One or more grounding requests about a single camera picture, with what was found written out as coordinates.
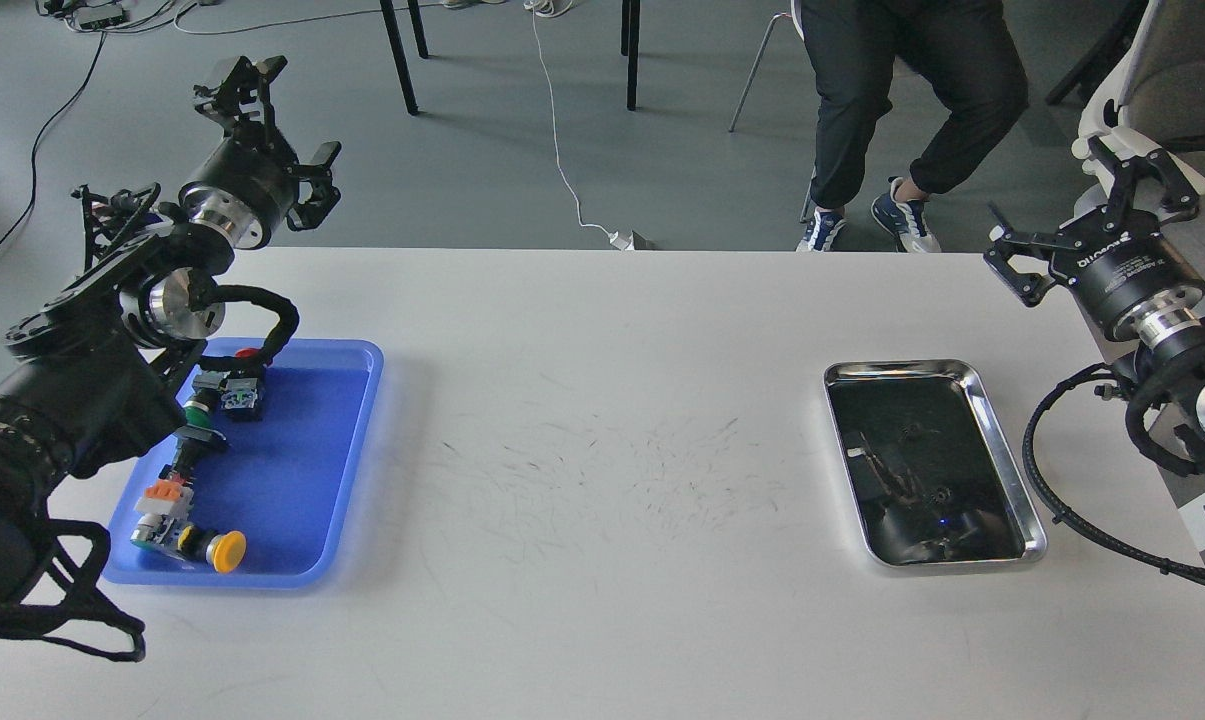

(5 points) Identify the green push button switch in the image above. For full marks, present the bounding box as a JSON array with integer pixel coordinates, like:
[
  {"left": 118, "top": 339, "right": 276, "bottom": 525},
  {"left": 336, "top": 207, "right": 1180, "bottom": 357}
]
[{"left": 183, "top": 389, "right": 221, "bottom": 430}]

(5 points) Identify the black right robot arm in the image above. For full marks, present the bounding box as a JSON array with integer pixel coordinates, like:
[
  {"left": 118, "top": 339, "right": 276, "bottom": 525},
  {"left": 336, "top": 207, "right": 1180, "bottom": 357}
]
[{"left": 983, "top": 128, "right": 1205, "bottom": 585}]

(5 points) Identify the white metal chair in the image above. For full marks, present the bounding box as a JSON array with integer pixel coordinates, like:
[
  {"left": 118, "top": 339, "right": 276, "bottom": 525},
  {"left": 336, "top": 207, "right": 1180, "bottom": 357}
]
[{"left": 727, "top": 6, "right": 803, "bottom": 132}]

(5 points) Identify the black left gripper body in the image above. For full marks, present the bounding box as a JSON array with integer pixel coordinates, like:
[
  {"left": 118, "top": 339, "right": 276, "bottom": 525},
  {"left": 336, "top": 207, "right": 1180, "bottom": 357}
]
[{"left": 180, "top": 138, "right": 306, "bottom": 250}]

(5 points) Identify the red push button switch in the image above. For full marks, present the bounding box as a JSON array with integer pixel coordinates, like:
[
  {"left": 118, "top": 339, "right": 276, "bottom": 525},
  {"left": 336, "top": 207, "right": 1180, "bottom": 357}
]
[{"left": 192, "top": 364, "right": 268, "bottom": 421}]

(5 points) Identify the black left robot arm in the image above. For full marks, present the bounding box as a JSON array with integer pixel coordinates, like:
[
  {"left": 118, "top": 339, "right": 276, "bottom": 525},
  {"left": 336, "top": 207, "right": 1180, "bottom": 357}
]
[{"left": 0, "top": 57, "right": 341, "bottom": 662}]

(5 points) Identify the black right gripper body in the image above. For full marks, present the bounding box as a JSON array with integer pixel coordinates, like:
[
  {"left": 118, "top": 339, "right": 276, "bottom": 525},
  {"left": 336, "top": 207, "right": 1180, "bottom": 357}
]
[{"left": 1063, "top": 208, "right": 1205, "bottom": 342}]

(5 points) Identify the white office chair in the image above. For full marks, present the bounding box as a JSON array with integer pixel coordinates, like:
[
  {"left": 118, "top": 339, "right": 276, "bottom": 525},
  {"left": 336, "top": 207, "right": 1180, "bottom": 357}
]
[{"left": 1072, "top": 1, "right": 1205, "bottom": 314}]

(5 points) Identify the white floor cable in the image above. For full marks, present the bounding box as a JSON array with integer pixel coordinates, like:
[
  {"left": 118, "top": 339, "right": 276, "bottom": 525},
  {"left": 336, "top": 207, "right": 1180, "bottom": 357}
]
[{"left": 522, "top": 0, "right": 656, "bottom": 250}]

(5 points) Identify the black table leg right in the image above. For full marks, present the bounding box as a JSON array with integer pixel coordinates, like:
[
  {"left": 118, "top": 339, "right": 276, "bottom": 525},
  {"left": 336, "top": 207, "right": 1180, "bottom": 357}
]
[{"left": 619, "top": 0, "right": 640, "bottom": 111}]

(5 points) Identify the black table leg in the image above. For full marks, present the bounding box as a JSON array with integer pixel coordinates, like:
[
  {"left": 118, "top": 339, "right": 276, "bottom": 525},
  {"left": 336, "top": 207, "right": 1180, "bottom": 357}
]
[
  {"left": 378, "top": 0, "right": 430, "bottom": 117},
  {"left": 619, "top": 0, "right": 640, "bottom": 111}
]

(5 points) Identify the blue plastic tray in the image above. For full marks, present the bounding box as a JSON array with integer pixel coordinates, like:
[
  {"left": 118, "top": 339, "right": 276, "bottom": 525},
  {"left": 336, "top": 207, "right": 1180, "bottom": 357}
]
[{"left": 104, "top": 340, "right": 383, "bottom": 589}]

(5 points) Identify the silver metal tray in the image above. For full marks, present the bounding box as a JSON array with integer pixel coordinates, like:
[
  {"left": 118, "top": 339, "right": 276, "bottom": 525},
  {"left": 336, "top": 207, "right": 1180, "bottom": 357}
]
[{"left": 823, "top": 359, "right": 1047, "bottom": 576}]

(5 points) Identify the yellow push button switch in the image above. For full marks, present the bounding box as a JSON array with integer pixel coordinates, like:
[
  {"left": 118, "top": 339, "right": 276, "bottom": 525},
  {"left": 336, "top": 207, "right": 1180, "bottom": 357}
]
[{"left": 130, "top": 479, "right": 247, "bottom": 574}]

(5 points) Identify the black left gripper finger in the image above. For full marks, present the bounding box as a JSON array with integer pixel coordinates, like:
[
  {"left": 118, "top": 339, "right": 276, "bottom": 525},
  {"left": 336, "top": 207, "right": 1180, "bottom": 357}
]
[
  {"left": 286, "top": 141, "right": 342, "bottom": 232},
  {"left": 192, "top": 55, "right": 287, "bottom": 151}
]

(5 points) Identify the seated person in black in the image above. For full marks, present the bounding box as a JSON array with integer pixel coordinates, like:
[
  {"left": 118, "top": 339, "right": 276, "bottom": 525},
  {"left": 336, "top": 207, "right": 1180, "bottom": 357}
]
[{"left": 790, "top": 0, "right": 1030, "bottom": 254}]

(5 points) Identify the black floor cable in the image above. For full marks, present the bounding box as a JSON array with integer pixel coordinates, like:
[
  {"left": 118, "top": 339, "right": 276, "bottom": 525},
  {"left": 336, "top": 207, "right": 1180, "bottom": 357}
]
[{"left": 0, "top": 30, "right": 108, "bottom": 368}]

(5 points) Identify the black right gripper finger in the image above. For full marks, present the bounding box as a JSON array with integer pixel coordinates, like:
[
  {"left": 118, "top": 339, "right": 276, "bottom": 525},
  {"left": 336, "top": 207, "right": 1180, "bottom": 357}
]
[
  {"left": 983, "top": 203, "right": 1083, "bottom": 307},
  {"left": 1087, "top": 136, "right": 1204, "bottom": 223}
]

